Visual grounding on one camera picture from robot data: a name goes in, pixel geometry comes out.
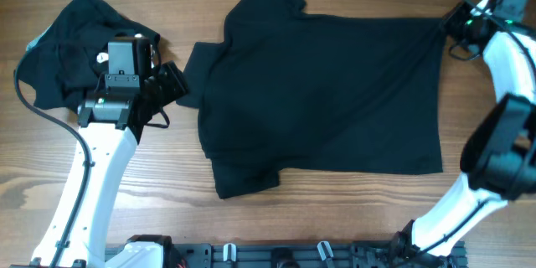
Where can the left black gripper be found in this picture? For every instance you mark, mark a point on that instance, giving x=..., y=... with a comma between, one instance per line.
x=177, y=84

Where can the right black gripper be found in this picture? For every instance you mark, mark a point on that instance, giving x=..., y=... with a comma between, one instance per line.
x=458, y=18

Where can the black t-shirt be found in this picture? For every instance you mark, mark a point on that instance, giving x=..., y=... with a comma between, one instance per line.
x=288, y=89

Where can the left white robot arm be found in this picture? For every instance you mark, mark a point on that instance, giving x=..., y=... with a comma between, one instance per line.
x=111, y=119

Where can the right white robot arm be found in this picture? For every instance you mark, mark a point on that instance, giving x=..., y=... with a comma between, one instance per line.
x=498, y=161

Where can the folded black clothes pile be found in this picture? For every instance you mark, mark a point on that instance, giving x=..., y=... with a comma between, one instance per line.
x=61, y=65

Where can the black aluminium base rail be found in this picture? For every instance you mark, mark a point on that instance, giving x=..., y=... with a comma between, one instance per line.
x=356, y=255

